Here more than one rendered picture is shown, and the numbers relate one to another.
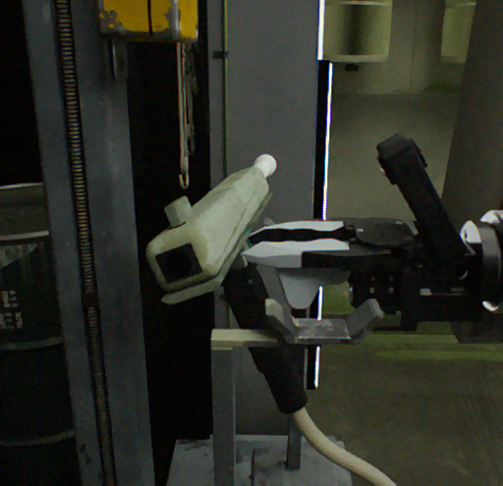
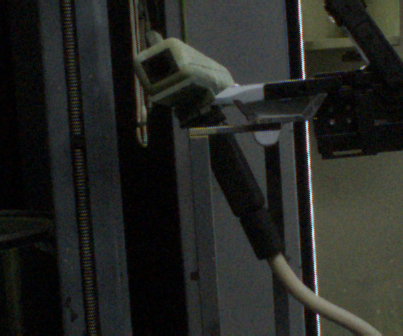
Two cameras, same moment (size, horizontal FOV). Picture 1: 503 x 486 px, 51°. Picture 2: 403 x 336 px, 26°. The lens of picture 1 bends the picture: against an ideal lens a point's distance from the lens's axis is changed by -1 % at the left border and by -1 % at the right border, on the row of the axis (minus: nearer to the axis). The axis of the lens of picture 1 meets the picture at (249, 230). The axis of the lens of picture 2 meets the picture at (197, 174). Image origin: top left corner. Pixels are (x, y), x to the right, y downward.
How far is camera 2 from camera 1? 0.44 m
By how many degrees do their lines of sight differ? 14
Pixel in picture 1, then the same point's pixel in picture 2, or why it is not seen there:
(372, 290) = (332, 121)
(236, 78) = (195, 12)
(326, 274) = (288, 108)
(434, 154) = not seen: outside the picture
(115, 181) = (100, 29)
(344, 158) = (355, 183)
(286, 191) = not seen: hidden behind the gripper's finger
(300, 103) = (268, 35)
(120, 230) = (104, 73)
